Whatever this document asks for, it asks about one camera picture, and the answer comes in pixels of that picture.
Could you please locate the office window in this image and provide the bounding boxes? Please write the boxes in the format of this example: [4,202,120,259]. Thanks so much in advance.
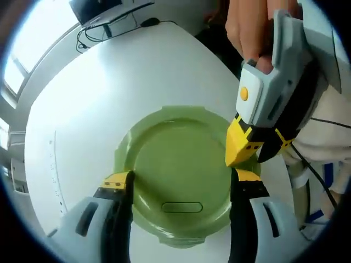
[2,0,81,97]

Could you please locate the white tabletop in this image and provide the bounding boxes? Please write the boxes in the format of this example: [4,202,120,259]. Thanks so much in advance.
[24,20,302,263]

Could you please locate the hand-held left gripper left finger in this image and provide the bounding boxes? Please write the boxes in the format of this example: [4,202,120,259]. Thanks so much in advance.
[46,170,135,263]

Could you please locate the black laptop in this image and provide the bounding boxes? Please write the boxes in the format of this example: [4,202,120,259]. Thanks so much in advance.
[68,0,155,28]

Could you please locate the green container lid with latches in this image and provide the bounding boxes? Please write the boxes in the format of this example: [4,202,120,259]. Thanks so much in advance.
[114,105,261,249]

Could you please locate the person's right hand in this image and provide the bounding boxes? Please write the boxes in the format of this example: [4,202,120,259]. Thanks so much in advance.
[226,0,275,75]

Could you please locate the white office chair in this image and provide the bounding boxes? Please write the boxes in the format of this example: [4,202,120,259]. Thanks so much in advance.
[8,157,29,193]
[6,131,27,152]

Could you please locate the black chest device cable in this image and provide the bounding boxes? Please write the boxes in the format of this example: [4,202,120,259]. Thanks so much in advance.
[290,117,351,209]

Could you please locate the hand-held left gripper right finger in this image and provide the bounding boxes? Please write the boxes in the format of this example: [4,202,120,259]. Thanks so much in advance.
[229,168,313,263]

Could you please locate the black computer mouse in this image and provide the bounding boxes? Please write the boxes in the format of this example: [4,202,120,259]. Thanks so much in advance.
[140,17,160,28]

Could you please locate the black laptop cables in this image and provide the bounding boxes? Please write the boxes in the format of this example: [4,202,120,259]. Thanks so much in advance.
[75,25,114,52]

